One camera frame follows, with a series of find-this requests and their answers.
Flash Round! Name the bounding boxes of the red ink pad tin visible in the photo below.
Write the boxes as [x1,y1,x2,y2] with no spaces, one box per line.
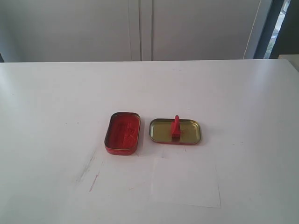
[104,112,141,156]

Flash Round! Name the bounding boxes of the red rubber stamp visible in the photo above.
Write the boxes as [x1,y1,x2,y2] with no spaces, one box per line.
[171,115,181,138]

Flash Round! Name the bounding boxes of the gold tin lid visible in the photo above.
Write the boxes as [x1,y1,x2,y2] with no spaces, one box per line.
[149,118,202,145]

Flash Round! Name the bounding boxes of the white paper sheet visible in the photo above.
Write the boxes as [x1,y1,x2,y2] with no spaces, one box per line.
[151,158,221,208]

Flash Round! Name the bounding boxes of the grey cabinet doors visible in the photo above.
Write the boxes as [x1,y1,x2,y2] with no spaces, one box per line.
[0,0,271,62]

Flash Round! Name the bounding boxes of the dark window frame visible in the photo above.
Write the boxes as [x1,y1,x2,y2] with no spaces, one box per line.
[253,0,299,59]

